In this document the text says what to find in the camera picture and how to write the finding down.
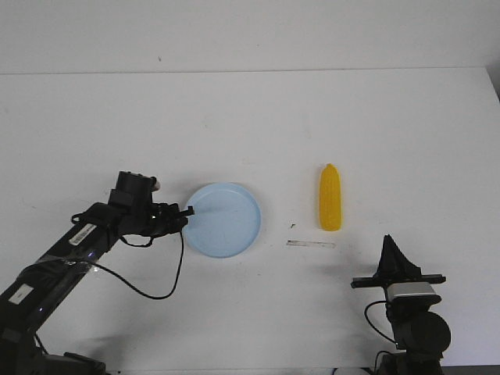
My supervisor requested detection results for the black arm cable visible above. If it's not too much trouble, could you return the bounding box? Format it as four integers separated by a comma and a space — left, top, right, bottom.
364, 299, 396, 345
70, 210, 186, 301

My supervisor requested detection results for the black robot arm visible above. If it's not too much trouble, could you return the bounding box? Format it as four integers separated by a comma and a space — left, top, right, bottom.
351, 234, 452, 374
1, 171, 195, 374

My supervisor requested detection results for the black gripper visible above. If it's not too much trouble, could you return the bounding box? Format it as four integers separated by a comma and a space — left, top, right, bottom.
350, 234, 446, 289
146, 203, 195, 238

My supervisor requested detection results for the horizontal tape strip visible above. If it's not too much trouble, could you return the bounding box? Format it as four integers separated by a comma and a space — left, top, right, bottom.
286, 240, 336, 248

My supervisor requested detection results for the light blue round plate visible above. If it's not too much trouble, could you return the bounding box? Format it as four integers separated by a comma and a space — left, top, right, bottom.
183, 183, 262, 259

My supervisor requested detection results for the yellow corn cob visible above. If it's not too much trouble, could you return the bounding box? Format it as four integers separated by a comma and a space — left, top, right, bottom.
318, 163, 343, 231

